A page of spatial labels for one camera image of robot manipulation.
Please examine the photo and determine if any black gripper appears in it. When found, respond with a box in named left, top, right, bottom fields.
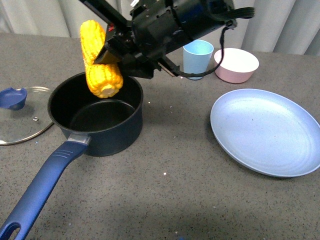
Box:
left=79, top=0, right=198, bottom=79

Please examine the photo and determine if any yellow corn cob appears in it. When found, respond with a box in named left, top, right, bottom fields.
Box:
left=79, top=20, right=124, bottom=99

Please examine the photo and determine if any glass lid with blue knob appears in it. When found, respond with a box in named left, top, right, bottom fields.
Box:
left=0, top=86, right=53, bottom=146

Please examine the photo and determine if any light blue cup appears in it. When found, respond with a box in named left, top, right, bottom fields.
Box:
left=183, top=39, right=214, bottom=74

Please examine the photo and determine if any dark blue saucepan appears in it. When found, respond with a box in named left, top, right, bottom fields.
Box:
left=0, top=73, right=144, bottom=240

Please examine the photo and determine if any pink bowl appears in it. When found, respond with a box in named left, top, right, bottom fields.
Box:
left=214, top=48, right=260, bottom=84

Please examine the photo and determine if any grey curtain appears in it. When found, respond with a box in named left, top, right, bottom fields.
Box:
left=0, top=0, right=320, bottom=56

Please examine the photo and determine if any light blue plate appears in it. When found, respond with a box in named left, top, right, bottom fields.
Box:
left=210, top=88, right=320, bottom=178

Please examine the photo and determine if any black cable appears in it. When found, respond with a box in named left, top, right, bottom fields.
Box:
left=174, top=6, right=256, bottom=78

